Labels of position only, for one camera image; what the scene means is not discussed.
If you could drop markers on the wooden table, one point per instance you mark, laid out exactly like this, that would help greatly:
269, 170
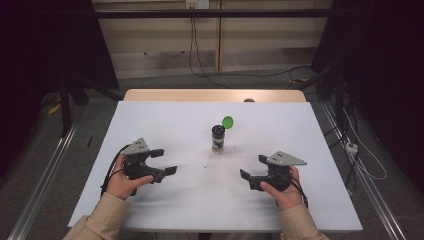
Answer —
200, 95

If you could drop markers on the yellow floor tape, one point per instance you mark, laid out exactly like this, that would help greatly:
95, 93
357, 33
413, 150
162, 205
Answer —
54, 109

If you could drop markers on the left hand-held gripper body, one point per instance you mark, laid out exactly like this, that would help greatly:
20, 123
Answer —
136, 163

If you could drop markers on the white table board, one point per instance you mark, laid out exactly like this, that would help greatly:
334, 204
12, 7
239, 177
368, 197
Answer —
186, 200

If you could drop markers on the aluminium floor rail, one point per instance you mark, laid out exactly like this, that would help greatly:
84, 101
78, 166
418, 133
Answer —
370, 186
43, 180

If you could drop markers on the black horizontal bar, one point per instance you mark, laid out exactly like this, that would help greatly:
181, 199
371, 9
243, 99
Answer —
213, 13

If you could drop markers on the person's left hand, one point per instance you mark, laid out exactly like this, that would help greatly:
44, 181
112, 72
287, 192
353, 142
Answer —
121, 181

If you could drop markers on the green bottle lid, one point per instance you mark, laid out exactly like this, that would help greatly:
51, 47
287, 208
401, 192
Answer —
228, 122

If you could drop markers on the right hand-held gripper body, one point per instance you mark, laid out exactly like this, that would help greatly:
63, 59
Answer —
278, 166

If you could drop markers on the small black floor object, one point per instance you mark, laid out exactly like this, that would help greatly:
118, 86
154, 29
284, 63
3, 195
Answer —
89, 141

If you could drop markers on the white wall socket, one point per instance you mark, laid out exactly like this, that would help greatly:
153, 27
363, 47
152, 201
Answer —
197, 3

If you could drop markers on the person's right hand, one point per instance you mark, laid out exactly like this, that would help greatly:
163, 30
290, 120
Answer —
288, 196

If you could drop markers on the white power strip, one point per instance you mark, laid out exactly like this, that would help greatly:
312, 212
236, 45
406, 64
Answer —
351, 148

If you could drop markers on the small dark round knob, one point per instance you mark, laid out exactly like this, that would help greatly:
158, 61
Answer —
249, 100

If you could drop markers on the black curtain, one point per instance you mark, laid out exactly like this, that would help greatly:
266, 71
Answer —
40, 50
383, 50

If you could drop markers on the clear seasoning bottle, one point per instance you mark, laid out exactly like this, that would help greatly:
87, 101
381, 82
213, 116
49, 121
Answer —
218, 140

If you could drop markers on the black metal stand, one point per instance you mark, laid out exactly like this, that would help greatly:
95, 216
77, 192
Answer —
65, 106
338, 96

